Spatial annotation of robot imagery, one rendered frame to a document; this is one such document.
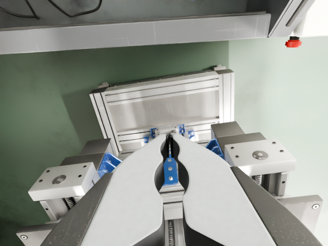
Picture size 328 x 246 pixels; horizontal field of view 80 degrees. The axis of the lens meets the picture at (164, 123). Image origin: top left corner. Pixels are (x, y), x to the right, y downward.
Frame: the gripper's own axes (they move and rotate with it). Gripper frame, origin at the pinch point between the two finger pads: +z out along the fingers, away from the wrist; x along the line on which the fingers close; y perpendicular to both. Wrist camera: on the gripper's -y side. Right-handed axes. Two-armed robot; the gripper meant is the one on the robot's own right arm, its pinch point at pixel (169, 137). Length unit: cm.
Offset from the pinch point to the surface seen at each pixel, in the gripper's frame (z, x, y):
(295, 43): 41, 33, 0
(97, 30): 27.9, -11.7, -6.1
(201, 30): 27.9, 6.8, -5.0
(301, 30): 25.3, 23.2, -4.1
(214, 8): 39.9, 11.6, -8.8
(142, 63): 123, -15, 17
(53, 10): 39.9, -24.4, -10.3
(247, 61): 123, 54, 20
